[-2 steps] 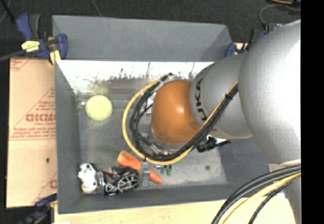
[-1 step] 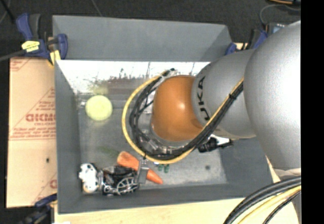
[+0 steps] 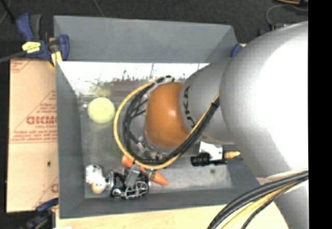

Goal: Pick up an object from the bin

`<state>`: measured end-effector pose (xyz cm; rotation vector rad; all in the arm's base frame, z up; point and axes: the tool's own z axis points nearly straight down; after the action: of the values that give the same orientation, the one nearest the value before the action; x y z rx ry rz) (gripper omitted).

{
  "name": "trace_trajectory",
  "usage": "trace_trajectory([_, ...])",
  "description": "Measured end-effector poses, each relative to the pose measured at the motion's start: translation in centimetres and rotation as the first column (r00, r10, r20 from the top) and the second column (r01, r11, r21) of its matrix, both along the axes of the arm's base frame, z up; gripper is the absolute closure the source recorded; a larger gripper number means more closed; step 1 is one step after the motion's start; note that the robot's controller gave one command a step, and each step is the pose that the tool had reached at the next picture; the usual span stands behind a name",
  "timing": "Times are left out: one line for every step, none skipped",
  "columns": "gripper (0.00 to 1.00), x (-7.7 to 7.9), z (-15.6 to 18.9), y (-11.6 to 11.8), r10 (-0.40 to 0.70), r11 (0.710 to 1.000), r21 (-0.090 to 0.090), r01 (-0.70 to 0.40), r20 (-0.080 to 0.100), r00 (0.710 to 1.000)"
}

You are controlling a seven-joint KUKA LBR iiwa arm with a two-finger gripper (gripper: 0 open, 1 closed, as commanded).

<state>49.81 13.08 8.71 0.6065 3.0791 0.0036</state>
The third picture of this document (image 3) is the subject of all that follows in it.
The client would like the black cylinder on white bracket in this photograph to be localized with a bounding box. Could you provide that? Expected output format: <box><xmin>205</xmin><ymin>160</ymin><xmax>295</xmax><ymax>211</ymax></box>
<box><xmin>190</xmin><ymin>141</ymin><xmax>242</xmax><ymax>168</ymax></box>

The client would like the yellow-green ball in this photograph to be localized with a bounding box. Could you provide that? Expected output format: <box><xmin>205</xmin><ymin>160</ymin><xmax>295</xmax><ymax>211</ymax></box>
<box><xmin>87</xmin><ymin>96</ymin><xmax>116</xmax><ymax>124</ymax></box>

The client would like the white toy animal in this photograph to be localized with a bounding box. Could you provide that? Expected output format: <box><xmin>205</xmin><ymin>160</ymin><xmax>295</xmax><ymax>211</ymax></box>
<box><xmin>85</xmin><ymin>164</ymin><xmax>107</xmax><ymax>195</ymax></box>

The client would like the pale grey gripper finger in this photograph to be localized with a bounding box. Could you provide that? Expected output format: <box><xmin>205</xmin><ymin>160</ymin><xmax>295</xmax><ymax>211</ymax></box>
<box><xmin>131</xmin><ymin>164</ymin><xmax>141</xmax><ymax>185</ymax></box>
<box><xmin>125</xmin><ymin>168</ymin><xmax>133</xmax><ymax>188</ymax></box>

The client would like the grey metal bin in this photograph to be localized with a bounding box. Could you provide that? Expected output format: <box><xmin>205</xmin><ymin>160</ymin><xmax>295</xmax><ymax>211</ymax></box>
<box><xmin>53</xmin><ymin>15</ymin><xmax>262</xmax><ymax>218</ymax></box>

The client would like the brown cardboard board red print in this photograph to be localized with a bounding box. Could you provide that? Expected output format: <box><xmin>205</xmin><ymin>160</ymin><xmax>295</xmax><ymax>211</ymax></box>
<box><xmin>5</xmin><ymin>58</ymin><xmax>60</xmax><ymax>213</ymax></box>

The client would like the orange toy carrot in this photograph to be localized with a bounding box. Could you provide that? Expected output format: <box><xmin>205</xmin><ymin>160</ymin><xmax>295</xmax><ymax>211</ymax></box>
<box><xmin>121</xmin><ymin>154</ymin><xmax>169</xmax><ymax>186</ymax></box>

